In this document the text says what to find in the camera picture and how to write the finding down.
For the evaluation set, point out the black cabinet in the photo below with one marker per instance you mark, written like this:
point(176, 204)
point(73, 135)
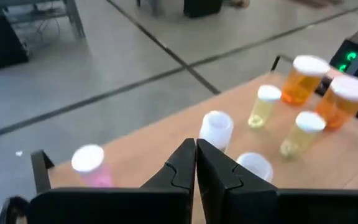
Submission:
point(2, 43)

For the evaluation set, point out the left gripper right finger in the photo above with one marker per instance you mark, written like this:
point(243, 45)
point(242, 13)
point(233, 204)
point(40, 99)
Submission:
point(275, 205)

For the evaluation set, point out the clear bottle with pink capsules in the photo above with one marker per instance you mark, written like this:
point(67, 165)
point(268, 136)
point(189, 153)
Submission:
point(216, 127)

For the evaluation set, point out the orange pill bottle white cap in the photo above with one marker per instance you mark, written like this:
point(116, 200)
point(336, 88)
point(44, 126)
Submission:
point(342, 102)
point(303, 84)

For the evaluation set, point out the wooden shelf black metal frame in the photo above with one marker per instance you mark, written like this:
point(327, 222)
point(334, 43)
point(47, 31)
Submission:
point(166, 133)

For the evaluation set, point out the white paper scrap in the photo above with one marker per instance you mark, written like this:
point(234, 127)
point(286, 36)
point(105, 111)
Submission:
point(19, 153)

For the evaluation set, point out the black device green light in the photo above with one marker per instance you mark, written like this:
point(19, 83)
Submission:
point(342, 56)

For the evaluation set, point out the clear pill bottle white cap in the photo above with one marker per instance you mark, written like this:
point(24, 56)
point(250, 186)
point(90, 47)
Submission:
point(255, 165)

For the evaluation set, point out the grey desk frame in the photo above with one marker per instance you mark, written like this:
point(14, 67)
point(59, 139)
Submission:
point(75, 18)

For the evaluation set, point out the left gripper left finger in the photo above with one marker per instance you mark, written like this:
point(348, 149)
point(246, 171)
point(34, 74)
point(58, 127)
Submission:
point(120, 205)

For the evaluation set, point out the pink pill bottle white cap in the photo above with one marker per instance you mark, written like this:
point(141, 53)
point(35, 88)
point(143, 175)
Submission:
point(87, 158)

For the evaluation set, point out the black box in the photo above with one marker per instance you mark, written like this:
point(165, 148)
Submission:
point(202, 7)

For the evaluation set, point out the yellow-green pill bottle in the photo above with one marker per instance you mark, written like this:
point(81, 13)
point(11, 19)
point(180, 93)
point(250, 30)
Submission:
point(264, 105)
point(303, 133)

